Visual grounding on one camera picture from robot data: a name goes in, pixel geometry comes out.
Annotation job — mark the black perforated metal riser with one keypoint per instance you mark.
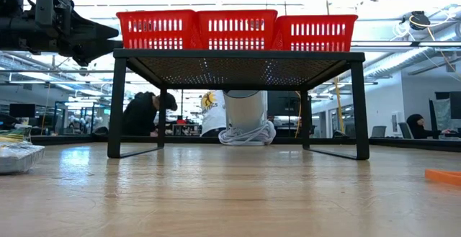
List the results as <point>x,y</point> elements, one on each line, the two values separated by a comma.
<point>237,55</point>

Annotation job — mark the orange rubber band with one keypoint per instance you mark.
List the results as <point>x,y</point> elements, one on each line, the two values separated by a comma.
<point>444,177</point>

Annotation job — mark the yellow green crayon pack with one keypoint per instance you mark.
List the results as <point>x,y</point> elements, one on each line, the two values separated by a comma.
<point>14,132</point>

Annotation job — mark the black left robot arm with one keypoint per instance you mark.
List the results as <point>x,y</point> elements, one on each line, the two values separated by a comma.
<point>11,28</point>

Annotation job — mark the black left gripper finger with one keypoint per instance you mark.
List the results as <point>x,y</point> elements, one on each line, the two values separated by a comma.
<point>101,45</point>
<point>93,30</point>

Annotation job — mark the white round spot lamp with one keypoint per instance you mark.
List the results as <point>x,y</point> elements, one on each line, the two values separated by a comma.
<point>246,111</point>

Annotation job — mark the person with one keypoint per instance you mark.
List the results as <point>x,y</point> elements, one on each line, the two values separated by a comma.
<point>417,129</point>
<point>140,114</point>
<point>214,118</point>

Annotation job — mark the grey office chair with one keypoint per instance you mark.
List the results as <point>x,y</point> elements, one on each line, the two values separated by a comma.
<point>403,130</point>
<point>378,132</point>

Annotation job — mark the grey fabric cover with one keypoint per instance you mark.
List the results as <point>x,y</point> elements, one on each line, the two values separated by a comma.
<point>442,114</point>

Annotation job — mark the red plastic slotted basket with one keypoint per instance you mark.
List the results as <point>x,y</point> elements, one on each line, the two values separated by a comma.
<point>317,19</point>
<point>237,13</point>
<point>155,13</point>

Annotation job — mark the black monitor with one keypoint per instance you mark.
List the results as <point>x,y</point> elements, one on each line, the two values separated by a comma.
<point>284,103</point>
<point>456,103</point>
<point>21,110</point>

